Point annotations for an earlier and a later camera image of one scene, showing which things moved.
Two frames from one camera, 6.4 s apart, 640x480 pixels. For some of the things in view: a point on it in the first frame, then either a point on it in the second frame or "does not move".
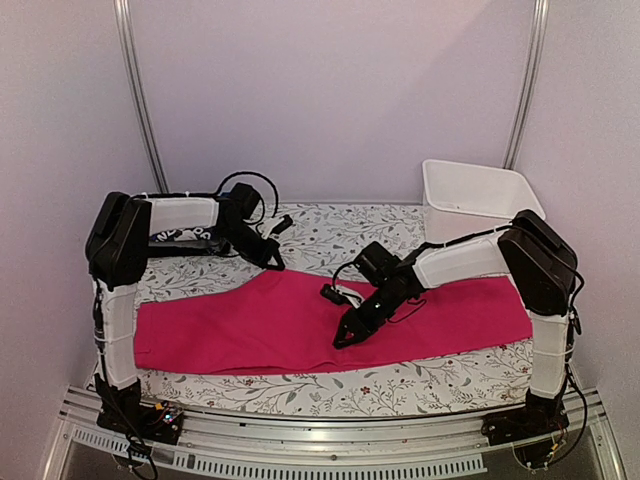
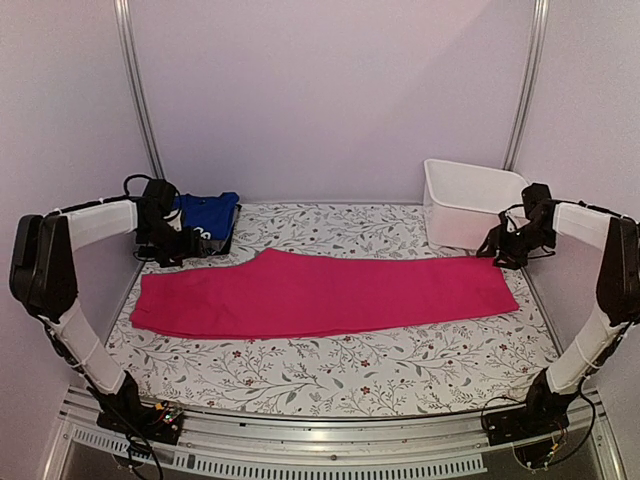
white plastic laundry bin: [460, 200] does not move
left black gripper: [270, 248] → [164, 260]
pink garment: [224, 322] does not move
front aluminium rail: [427, 445] does not move
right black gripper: [351, 323] → [498, 242]
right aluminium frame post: [539, 21] does not move
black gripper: [354, 280] → [533, 196]
